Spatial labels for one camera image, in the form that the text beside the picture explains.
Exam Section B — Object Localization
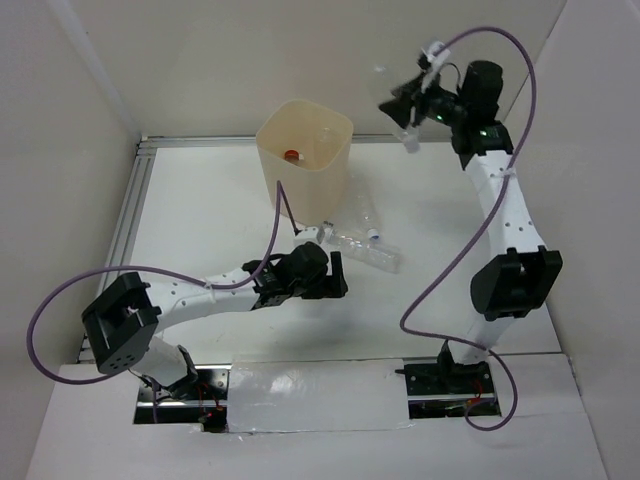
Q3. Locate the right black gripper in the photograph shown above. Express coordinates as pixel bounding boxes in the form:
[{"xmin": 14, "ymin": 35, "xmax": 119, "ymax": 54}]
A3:
[{"xmin": 379, "ymin": 68, "xmax": 469, "ymax": 130}]

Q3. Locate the clear bottle white cap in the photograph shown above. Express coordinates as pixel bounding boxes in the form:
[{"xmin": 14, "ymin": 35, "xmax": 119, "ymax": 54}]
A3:
[{"xmin": 367, "ymin": 65, "xmax": 420, "ymax": 154}]

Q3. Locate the clear bottle blue cap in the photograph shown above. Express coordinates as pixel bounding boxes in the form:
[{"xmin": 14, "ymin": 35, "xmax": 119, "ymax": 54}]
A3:
[
  {"xmin": 351, "ymin": 193, "xmax": 380, "ymax": 241},
  {"xmin": 314, "ymin": 127, "xmax": 343, "ymax": 164}
]

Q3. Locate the red-capped labelled small bottle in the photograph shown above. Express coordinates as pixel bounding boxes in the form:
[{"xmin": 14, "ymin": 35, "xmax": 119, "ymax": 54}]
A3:
[{"xmin": 283, "ymin": 149, "xmax": 305, "ymax": 163}]

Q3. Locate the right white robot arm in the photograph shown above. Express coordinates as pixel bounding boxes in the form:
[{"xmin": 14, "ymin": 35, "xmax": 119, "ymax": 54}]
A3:
[{"xmin": 379, "ymin": 60, "xmax": 563, "ymax": 392}]

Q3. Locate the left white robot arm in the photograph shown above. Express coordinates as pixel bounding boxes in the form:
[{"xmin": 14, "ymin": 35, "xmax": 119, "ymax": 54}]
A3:
[{"xmin": 82, "ymin": 242, "xmax": 348, "ymax": 399}]

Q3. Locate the beige plastic bin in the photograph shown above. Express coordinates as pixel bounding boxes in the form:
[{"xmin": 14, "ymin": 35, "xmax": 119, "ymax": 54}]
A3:
[{"xmin": 256, "ymin": 99, "xmax": 354, "ymax": 225}]

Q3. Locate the white taped front panel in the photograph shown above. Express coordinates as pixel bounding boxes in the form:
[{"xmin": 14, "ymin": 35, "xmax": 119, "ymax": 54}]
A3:
[{"xmin": 227, "ymin": 360, "xmax": 411, "ymax": 434}]

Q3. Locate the aluminium frame rail back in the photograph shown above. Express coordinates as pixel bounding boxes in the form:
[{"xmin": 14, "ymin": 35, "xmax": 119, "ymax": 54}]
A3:
[{"xmin": 138, "ymin": 132, "xmax": 496, "ymax": 148}]

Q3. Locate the aluminium frame rail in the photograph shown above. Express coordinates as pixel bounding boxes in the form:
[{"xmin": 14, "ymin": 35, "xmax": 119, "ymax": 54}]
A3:
[
  {"xmin": 138, "ymin": 132, "xmax": 496, "ymax": 148},
  {"xmin": 77, "ymin": 142, "xmax": 156, "ymax": 361}
]

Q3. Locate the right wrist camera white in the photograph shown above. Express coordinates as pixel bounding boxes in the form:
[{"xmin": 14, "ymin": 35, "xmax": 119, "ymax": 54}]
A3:
[{"xmin": 417, "ymin": 40, "xmax": 451, "ymax": 72}]

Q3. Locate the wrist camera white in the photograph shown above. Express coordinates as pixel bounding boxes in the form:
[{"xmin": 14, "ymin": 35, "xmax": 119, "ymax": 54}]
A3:
[
  {"xmin": 417, "ymin": 40, "xmax": 451, "ymax": 72},
  {"xmin": 294, "ymin": 226, "xmax": 324, "ymax": 246}
]

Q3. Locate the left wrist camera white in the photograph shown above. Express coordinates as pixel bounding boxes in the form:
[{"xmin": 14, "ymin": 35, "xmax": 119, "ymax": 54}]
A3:
[{"xmin": 294, "ymin": 226, "xmax": 324, "ymax": 246}]

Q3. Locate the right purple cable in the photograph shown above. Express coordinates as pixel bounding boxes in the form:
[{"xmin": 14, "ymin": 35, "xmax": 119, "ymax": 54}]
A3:
[{"xmin": 400, "ymin": 26, "xmax": 539, "ymax": 431}]

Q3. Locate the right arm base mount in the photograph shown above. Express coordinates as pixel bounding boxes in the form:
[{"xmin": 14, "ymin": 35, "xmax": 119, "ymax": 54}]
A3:
[{"xmin": 394, "ymin": 360, "xmax": 501, "ymax": 420}]

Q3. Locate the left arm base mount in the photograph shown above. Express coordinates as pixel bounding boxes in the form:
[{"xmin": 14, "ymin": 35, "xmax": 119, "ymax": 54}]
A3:
[{"xmin": 133, "ymin": 364, "xmax": 232, "ymax": 434}]

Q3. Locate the aluminium frame rail left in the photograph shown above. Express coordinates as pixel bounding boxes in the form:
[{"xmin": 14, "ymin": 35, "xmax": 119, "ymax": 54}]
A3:
[{"xmin": 77, "ymin": 142, "xmax": 156, "ymax": 361}]

